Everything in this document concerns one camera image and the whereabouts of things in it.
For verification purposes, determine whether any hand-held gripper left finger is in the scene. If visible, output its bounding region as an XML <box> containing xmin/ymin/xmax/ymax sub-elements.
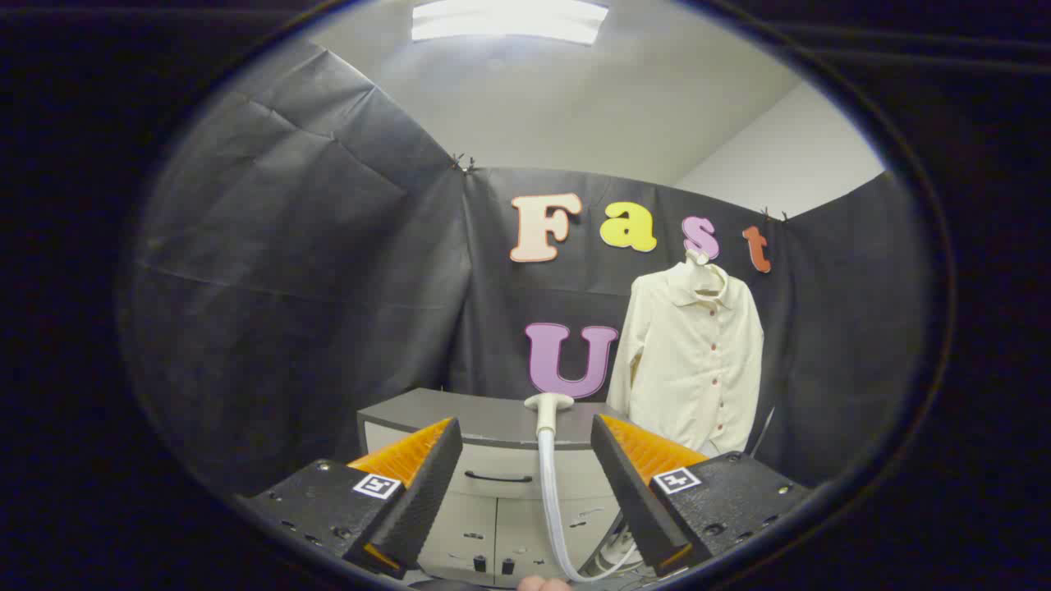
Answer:
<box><xmin>242</xmin><ymin>417</ymin><xmax>465</xmax><ymax>580</ymax></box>

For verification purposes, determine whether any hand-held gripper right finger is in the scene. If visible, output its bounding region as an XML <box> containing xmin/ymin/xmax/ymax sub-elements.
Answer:
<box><xmin>590</xmin><ymin>414</ymin><xmax>811</xmax><ymax>578</ymax></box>

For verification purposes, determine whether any cream button-up shirt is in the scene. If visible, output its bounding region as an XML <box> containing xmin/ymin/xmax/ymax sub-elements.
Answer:
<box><xmin>606</xmin><ymin>261</ymin><xmax>765</xmax><ymax>458</ymax></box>

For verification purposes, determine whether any white clothes hanger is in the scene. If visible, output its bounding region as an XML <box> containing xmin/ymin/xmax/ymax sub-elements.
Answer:
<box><xmin>683</xmin><ymin>246</ymin><xmax>728</xmax><ymax>296</ymax></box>

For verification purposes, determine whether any grey cabinet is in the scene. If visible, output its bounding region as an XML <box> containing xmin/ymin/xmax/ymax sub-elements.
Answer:
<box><xmin>356</xmin><ymin>387</ymin><xmax>635</xmax><ymax>589</ymax></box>

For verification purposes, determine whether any black backdrop cloth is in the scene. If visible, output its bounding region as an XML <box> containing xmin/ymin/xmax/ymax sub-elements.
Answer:
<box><xmin>123</xmin><ymin>39</ymin><xmax>933</xmax><ymax>497</ymax></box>

